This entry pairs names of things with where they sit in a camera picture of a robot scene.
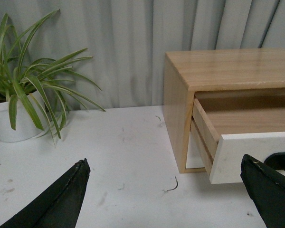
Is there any white plant pot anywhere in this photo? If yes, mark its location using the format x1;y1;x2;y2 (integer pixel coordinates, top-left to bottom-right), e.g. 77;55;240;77
0;90;49;143

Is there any white-front wooden drawer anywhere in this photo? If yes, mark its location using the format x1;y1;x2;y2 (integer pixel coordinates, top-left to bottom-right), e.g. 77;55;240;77
191;96;285;184

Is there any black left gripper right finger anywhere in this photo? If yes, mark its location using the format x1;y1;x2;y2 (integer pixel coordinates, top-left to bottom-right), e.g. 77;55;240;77
240;154;285;228

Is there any wooden drawer cabinet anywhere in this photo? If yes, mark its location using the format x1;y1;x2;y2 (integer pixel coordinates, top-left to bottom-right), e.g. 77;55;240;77
163;48;285;175

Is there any green spider plant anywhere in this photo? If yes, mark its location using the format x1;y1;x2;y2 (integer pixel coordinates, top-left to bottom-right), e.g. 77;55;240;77
0;12;94;143

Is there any grey curtain backdrop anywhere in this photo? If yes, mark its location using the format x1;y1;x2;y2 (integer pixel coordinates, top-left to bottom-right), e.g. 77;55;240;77
0;0;285;108

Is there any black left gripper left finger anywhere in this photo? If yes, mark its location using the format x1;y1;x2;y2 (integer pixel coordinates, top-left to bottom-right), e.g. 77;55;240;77
1;159;90;228

